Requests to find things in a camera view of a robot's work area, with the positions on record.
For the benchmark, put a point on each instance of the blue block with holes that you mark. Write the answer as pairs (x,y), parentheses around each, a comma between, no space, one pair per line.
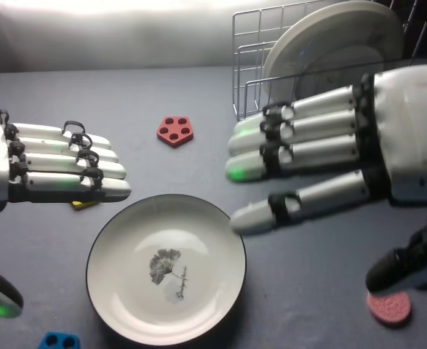
(44,342)

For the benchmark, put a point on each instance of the pink sandwich cookie toy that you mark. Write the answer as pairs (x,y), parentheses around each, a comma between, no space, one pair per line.
(389,309)

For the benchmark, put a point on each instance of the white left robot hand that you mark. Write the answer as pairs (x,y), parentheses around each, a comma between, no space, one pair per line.
(42,181)

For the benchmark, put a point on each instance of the yellow pentagon block with holes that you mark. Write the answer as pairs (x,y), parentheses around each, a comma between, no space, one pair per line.
(84,205)

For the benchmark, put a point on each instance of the white plate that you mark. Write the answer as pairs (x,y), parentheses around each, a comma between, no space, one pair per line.
(155,309)
(337,47)

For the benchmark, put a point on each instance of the red pentagon block with holes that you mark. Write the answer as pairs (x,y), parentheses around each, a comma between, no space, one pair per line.
(179,141)

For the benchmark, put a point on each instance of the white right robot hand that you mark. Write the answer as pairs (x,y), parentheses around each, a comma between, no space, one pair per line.
(409,138)

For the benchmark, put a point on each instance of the white plate, one leaf print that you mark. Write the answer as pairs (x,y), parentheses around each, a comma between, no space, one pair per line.
(155,309)

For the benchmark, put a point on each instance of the white backdrop curtain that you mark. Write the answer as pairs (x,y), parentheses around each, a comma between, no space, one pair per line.
(89,36)

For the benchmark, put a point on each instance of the grey tablecloth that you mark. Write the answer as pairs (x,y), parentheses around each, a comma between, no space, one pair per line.
(307,272)

